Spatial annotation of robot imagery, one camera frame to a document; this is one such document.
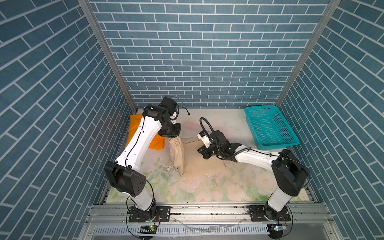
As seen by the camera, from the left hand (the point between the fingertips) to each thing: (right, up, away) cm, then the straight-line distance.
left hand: (177, 134), depth 77 cm
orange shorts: (-16, -7, +24) cm, 30 cm away
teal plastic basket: (+63, +2, +32) cm, 71 cm away
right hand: (+10, -9, +9) cm, 16 cm away
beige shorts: (+4, -16, +12) cm, 21 cm away
